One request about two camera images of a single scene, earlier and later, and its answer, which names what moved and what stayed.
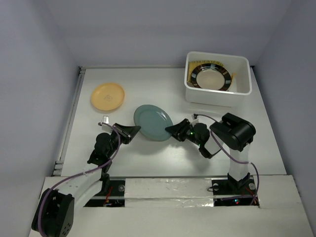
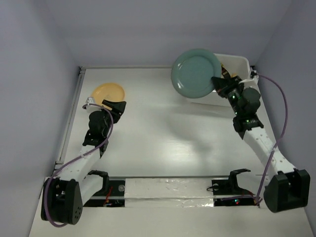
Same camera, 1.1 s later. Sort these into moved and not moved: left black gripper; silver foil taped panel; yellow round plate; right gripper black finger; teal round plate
Moved: left black gripper; right gripper black finger; teal round plate
Not moved: silver foil taped panel; yellow round plate
